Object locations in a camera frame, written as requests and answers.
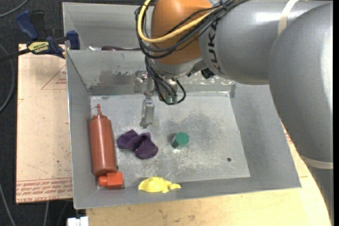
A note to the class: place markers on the red-brown squeeze bottle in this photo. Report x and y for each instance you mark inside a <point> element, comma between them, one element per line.
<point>102,145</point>

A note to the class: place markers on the brown cardboard board, red print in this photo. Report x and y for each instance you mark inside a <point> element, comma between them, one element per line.
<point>42,124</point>

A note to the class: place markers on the dark purple long object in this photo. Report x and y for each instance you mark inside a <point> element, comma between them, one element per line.
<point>119,48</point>

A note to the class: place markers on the grey metal bin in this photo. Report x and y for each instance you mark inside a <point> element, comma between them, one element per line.
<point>206,127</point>

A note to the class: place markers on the orange-red small block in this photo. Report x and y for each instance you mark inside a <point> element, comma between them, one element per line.
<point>112,180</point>

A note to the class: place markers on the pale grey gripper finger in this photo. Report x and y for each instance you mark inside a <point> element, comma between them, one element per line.
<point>144,116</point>
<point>151,113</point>

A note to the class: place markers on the green hexagonal block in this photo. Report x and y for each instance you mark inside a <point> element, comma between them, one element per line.
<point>180,139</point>

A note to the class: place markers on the yellow toy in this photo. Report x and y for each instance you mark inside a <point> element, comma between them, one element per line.
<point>156,184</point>

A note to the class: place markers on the purple crumpled cloth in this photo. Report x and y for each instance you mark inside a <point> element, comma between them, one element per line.
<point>140,144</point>

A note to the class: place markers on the black cylinder on white bracket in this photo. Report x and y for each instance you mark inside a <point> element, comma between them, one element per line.
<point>208,73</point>

